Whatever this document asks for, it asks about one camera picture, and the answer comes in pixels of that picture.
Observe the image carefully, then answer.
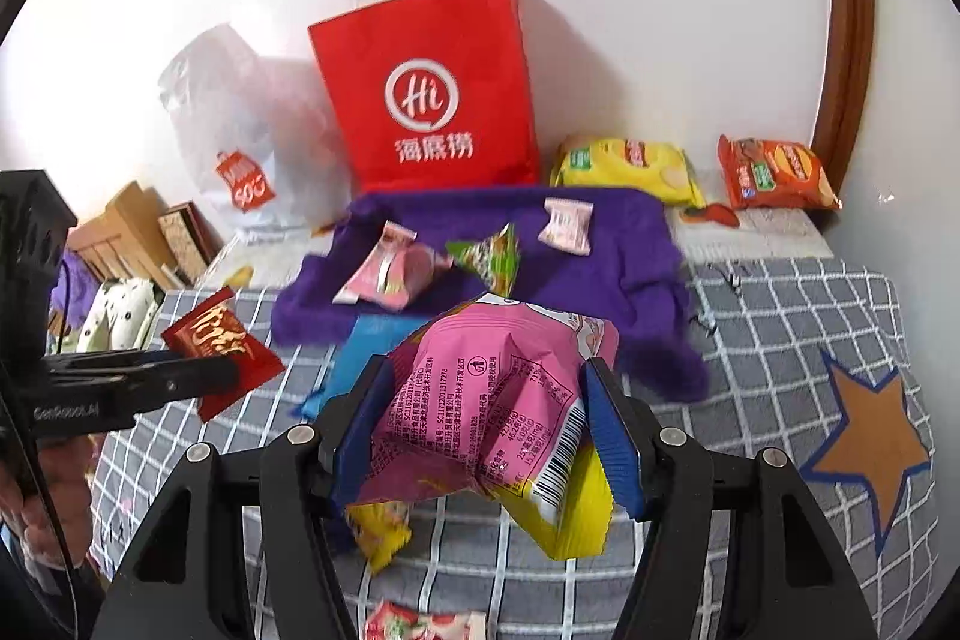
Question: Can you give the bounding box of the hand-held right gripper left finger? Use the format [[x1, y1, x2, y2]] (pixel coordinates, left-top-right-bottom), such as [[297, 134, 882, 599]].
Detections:
[[90, 355, 398, 640]]

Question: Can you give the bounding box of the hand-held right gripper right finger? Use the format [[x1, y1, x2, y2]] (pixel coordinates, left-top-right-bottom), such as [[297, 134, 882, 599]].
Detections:
[[581, 355, 878, 640]]

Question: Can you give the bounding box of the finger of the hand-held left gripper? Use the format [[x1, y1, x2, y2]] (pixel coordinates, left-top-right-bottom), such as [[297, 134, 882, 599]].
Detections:
[[49, 347, 242, 417]]

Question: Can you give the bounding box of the red snack packet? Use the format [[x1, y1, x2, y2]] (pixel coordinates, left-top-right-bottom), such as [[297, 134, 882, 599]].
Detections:
[[161, 286, 287, 422]]

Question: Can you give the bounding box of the yellow snack packet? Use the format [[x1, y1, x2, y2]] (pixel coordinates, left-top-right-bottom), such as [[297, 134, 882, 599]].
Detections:
[[345, 501, 413, 573]]

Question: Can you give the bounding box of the magenta snack packet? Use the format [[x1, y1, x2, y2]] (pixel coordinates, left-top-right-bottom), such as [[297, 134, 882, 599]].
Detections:
[[334, 293, 622, 562]]

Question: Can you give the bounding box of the pale pink snack packet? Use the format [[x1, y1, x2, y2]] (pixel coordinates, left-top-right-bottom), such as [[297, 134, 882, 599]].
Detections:
[[332, 220, 455, 311]]

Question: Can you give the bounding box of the purple fabric tray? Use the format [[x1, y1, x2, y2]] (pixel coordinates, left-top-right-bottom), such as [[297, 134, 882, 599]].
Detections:
[[270, 186, 710, 401]]

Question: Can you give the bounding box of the strawberry print snack packet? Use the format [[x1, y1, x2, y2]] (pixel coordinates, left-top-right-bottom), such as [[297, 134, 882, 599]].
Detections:
[[364, 599, 488, 640]]

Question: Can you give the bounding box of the small white pink packet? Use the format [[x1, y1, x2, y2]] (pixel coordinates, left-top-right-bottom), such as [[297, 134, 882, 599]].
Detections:
[[538, 197, 595, 255]]

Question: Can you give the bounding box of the green snack packet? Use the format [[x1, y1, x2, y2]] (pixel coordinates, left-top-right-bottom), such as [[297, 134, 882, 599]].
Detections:
[[445, 222, 522, 296]]

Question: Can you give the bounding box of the person's left hand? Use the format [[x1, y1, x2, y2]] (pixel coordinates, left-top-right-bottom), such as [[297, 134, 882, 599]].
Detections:
[[22, 437, 102, 585]]

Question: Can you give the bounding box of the purple plush toy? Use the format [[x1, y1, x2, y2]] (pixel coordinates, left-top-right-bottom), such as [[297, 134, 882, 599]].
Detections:
[[49, 250, 98, 341]]

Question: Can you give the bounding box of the white floral pillow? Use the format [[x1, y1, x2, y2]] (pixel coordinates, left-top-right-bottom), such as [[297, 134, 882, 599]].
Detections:
[[75, 278, 166, 352]]

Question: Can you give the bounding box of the blue tissue box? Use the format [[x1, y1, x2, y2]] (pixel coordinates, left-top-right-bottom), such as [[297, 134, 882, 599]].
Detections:
[[291, 314, 436, 420]]

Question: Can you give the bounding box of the wooden bed headboard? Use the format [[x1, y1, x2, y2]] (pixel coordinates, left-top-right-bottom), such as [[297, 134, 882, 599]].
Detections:
[[67, 181, 177, 292]]

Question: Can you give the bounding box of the patterned gift box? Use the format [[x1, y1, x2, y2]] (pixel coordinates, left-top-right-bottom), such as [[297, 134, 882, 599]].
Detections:
[[157, 201, 224, 285]]

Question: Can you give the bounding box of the grey checked blanket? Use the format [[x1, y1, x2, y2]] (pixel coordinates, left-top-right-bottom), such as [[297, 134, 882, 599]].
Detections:
[[90, 257, 938, 640]]

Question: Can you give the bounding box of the yellow chips bag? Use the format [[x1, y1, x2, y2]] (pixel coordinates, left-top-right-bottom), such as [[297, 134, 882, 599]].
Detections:
[[550, 134, 707, 210]]

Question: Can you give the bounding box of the white plastic shopping bag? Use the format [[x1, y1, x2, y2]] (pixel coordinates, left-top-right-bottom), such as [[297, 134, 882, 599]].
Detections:
[[157, 23, 353, 236]]

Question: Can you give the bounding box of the orange chips bag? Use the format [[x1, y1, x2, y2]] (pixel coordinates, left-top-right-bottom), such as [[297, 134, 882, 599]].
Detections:
[[718, 134, 842, 211]]

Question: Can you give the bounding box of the red paper bag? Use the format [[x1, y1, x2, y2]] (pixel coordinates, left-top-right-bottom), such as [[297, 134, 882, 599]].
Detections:
[[307, 0, 541, 195]]

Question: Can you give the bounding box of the brown wooden door frame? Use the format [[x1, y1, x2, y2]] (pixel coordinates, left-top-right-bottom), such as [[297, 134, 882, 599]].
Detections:
[[810, 0, 876, 191]]

